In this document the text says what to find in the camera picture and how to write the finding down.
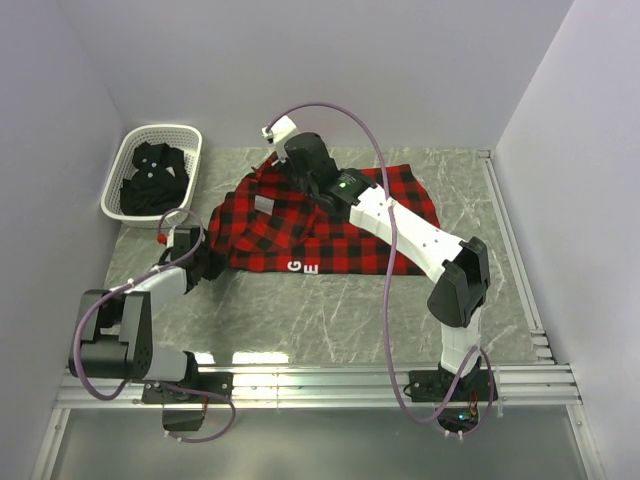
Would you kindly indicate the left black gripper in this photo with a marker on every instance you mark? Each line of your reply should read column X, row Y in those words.
column 220, row 262

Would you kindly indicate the red black plaid shirt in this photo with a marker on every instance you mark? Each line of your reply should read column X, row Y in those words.
column 266, row 225

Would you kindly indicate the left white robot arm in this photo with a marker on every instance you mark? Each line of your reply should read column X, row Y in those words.
column 117, row 339

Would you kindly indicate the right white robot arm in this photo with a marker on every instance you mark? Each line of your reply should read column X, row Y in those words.
column 459, row 269

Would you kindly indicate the black shirt in basket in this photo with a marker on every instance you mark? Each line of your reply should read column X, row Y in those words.
column 159, row 183

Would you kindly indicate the white plastic laundry basket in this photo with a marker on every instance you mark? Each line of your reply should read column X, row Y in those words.
column 183, row 137

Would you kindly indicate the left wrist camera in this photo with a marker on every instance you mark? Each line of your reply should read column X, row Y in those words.
column 178, row 242

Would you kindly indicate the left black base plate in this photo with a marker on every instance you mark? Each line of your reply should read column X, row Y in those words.
column 207, row 388

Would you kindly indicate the aluminium side rail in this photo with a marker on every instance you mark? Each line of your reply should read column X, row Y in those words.
column 540, row 342

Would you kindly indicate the aluminium mounting rail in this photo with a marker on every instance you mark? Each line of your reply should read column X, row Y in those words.
column 361, row 386

